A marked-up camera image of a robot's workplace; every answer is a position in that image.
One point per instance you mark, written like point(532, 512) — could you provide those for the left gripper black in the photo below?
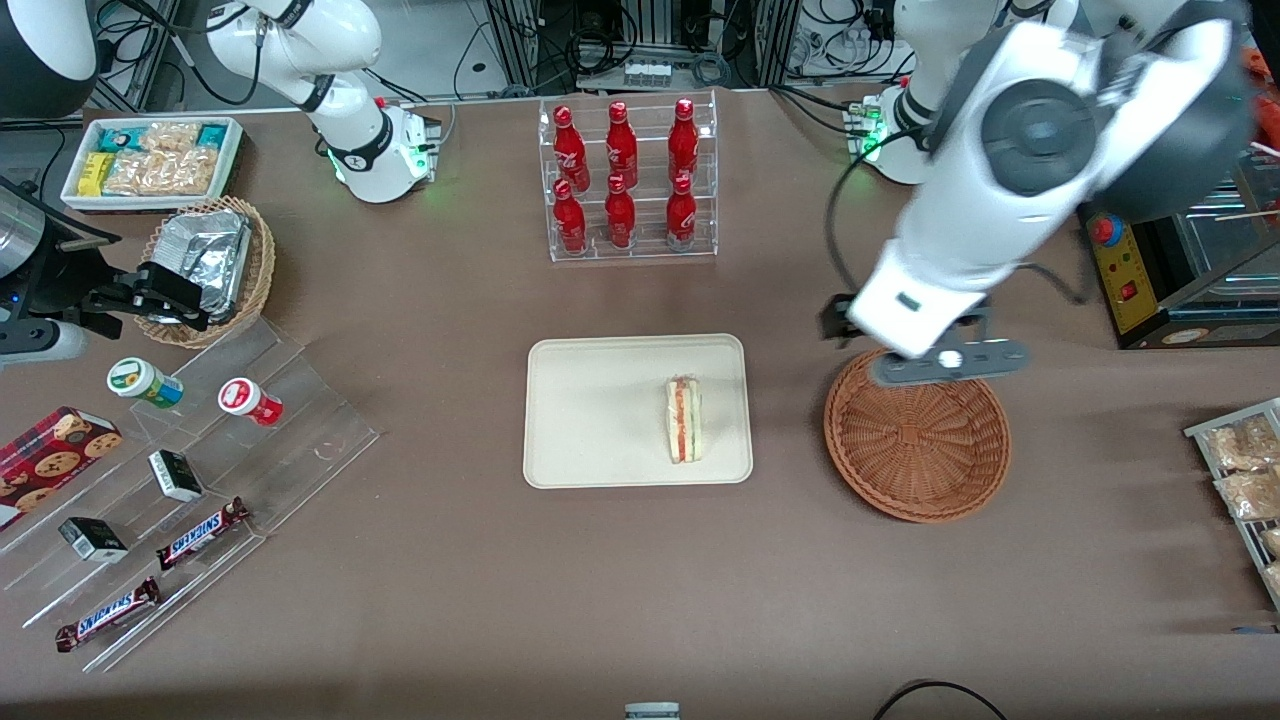
point(833, 322)

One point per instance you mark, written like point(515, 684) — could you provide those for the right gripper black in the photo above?
point(62, 279)

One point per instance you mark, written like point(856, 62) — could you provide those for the triangle sandwich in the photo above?
point(684, 420)

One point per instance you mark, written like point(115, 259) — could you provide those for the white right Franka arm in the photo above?
point(345, 110)

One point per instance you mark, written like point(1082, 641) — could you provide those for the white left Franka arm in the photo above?
point(960, 200)

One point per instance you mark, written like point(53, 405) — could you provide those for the small deep wicker basket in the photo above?
point(262, 270)

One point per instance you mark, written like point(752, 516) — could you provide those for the large shallow wicker basket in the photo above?
point(915, 450)

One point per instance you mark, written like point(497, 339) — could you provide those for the cream plastic serving tray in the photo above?
point(600, 415)

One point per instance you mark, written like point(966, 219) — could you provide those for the tray of wrapped pastries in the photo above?
point(1192, 432)

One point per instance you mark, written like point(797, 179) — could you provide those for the silver foil wrapped pack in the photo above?
point(205, 260)

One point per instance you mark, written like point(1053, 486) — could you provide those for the green lid white cup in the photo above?
point(140, 382)

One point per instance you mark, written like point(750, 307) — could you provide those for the clear bag rice crackers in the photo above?
point(170, 136)
point(165, 173)

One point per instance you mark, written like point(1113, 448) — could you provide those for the red lid white cup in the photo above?
point(248, 400)

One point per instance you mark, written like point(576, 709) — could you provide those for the yellow snack packet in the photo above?
point(97, 174)

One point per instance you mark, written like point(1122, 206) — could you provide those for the white plastic snack bin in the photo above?
point(232, 160)

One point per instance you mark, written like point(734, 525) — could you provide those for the teal snack packet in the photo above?
point(213, 137)
point(120, 138)

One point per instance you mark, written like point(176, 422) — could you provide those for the small black white carton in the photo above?
point(92, 540)
point(176, 476)

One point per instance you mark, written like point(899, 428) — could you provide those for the red Coca-Cola aluminium bottle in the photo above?
point(681, 212)
point(570, 220)
point(622, 145)
point(570, 150)
point(620, 215)
point(683, 140)

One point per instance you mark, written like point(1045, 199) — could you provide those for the clear acrylic stepped stand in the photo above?
point(310, 430)

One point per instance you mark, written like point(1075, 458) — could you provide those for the red tartan cookie box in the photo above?
point(50, 460)

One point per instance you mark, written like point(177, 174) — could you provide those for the clear acrylic bottle rack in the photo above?
point(645, 250)

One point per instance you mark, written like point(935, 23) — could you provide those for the Snickers chocolate bar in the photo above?
point(203, 533)
point(108, 614)

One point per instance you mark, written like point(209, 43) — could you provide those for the black food warmer yellow panel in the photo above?
point(1130, 280)

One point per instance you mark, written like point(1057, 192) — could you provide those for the white power strip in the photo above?
point(648, 73)

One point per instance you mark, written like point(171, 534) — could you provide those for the stainless steel food pan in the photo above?
point(1225, 245)

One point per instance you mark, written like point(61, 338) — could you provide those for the clear bag beige snacks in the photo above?
point(1240, 445)
point(1250, 495)
point(1271, 542)

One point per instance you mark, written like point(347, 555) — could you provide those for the small grey white device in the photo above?
point(652, 712)

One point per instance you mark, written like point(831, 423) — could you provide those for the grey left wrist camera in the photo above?
point(990, 360)

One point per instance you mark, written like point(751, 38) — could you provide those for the aluminium equipment frame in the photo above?
point(645, 20)

